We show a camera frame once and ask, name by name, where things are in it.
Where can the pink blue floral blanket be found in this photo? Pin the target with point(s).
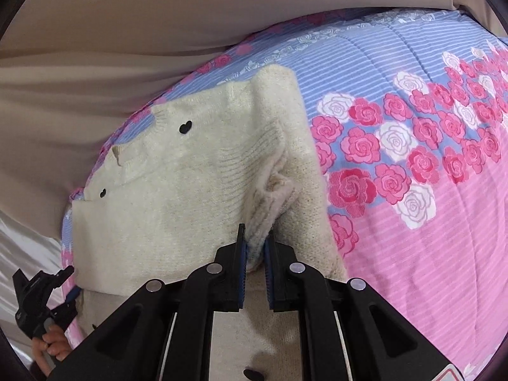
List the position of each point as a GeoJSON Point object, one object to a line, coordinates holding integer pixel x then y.
{"type": "Point", "coordinates": [416, 186]}

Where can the person's left hand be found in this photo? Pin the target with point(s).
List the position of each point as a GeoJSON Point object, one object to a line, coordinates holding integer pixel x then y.
{"type": "Point", "coordinates": [55, 345]}

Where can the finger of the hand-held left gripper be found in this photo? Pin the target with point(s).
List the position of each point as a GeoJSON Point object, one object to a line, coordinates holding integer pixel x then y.
{"type": "Point", "coordinates": [74, 294]}
{"type": "Point", "coordinates": [57, 278]}

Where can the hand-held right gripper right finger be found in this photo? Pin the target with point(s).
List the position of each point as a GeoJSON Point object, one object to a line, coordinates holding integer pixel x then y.
{"type": "Point", "coordinates": [270, 278]}

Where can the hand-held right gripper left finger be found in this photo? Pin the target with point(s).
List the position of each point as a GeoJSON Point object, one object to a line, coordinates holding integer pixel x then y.
{"type": "Point", "coordinates": [241, 274]}

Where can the cream knit sweater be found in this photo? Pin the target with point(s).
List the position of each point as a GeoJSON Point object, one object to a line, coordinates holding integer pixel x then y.
{"type": "Point", "coordinates": [190, 174]}

